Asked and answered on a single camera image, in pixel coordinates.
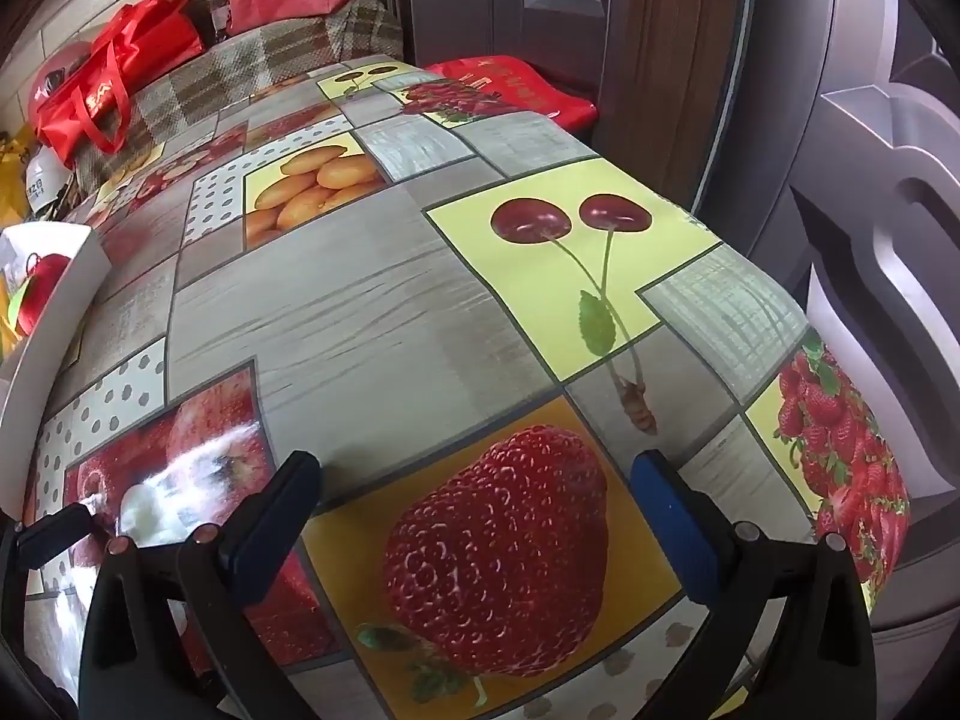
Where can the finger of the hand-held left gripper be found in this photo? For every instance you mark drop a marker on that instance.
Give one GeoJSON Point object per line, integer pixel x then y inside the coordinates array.
{"type": "Point", "coordinates": [49, 540]}

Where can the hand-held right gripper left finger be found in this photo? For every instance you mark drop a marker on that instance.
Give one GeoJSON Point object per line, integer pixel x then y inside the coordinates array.
{"type": "Point", "coordinates": [274, 532]}

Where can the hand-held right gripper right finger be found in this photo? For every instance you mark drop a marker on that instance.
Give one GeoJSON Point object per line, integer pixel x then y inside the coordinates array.
{"type": "Point", "coordinates": [667, 525]}

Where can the red apple plush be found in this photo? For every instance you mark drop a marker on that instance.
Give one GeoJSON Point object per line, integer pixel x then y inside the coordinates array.
{"type": "Point", "coordinates": [41, 292]}

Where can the white cardboard box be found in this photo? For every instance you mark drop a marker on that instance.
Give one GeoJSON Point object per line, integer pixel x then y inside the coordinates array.
{"type": "Point", "coordinates": [67, 292]}

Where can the fruit print tablecloth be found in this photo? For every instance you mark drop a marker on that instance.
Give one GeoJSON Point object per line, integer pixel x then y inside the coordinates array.
{"type": "Point", "coordinates": [360, 315]}

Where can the white helmet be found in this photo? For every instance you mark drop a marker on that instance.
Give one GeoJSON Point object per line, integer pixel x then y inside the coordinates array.
{"type": "Point", "coordinates": [41, 180]}

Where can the yellow shopping bag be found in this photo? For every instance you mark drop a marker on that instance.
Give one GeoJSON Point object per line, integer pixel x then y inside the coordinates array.
{"type": "Point", "coordinates": [11, 165]}

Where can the purple panelled door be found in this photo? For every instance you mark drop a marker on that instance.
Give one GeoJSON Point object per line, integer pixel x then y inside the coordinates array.
{"type": "Point", "coordinates": [862, 202]}
{"type": "Point", "coordinates": [510, 7]}

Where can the red gift bag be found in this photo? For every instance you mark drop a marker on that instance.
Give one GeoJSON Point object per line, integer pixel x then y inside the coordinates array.
{"type": "Point", "coordinates": [517, 90]}

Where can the red tote bag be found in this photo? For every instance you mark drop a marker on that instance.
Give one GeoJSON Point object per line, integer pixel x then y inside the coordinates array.
{"type": "Point", "coordinates": [112, 75]}

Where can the plaid blanket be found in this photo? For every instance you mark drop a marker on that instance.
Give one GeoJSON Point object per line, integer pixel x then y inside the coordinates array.
{"type": "Point", "coordinates": [300, 52]}

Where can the brown wooden door frame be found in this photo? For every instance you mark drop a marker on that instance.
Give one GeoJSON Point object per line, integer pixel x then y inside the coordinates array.
{"type": "Point", "coordinates": [675, 52]}

